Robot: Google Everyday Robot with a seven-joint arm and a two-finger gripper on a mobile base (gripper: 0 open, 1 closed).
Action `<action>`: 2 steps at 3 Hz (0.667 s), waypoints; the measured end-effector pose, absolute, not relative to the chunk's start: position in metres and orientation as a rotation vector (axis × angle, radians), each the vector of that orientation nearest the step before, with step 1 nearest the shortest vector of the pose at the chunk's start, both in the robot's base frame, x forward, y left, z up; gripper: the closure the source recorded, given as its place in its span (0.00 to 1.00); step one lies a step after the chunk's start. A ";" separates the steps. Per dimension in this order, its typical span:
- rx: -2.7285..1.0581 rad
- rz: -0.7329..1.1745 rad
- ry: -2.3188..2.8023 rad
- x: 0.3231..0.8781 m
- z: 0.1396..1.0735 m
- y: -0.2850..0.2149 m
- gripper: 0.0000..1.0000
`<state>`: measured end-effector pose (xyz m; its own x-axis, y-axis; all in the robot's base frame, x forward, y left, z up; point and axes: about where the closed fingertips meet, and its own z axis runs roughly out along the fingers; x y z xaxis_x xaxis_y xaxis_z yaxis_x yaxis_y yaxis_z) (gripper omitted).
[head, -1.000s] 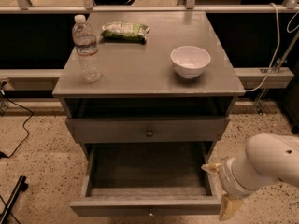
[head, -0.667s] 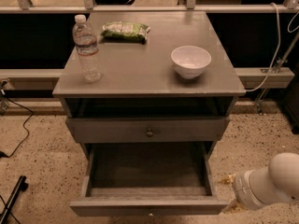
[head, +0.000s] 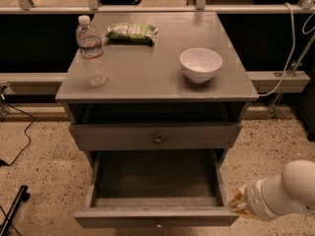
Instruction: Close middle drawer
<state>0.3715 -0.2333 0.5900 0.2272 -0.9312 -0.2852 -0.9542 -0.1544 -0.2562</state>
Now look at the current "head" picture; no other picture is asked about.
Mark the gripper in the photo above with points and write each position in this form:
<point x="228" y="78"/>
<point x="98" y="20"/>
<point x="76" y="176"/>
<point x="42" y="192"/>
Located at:
<point x="252" y="198"/>

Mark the grey drawer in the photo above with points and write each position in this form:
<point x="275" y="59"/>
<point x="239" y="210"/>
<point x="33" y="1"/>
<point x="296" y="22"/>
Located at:
<point x="151" y="137"/>
<point x="156" y="188"/>

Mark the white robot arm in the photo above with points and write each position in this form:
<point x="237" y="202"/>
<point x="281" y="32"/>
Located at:
<point x="292" y="191"/>

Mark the grey top drawer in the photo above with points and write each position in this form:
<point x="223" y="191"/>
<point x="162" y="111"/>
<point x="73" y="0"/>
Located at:
<point x="151" y="137"/>

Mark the grey wooden drawer cabinet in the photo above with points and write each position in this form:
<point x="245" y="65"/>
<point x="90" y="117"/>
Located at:
<point x="145" y="84"/>

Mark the white bowl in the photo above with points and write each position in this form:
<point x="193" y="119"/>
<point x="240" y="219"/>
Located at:
<point x="199" y="65"/>

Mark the green snack bag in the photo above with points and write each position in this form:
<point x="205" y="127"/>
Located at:
<point x="131" y="32"/>

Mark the black stand leg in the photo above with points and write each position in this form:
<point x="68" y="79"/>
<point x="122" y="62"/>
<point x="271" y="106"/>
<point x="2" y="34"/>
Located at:
<point x="21" y="197"/>

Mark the clear plastic water bottle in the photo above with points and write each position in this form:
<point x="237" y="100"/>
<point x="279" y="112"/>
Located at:
<point x="91" y="50"/>

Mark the metal railing frame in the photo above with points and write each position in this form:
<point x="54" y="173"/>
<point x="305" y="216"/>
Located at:
<point x="157" y="8"/>

